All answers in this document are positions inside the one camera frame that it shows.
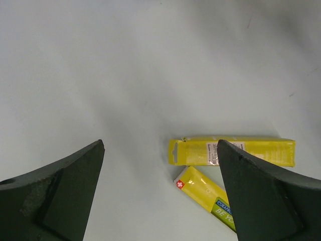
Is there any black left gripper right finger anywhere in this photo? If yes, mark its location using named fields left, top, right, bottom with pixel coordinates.
left=218, top=140, right=320, bottom=240

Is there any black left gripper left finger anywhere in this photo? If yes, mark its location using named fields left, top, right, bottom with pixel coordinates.
left=1, top=140, right=105, bottom=240

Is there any yellow Curaprox box middle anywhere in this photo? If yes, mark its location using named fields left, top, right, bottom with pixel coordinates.
left=174, top=166, right=236, bottom=232

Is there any yellow curaprox box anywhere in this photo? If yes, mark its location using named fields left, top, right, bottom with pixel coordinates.
left=168, top=136, right=296, bottom=167
left=174, top=166, right=236, bottom=232

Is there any yellow Curaprox box right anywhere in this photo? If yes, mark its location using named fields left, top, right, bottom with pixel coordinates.
left=168, top=136, right=296, bottom=167

